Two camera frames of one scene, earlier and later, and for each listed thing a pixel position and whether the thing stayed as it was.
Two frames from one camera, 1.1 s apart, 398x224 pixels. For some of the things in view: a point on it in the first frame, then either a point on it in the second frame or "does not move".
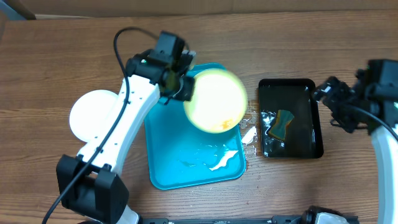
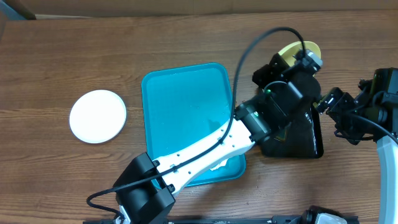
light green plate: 219,101 to 287,52
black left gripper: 190,83 to 275,70
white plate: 89,111 does not move
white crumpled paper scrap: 223,162 does not move
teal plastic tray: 181,154 does not move
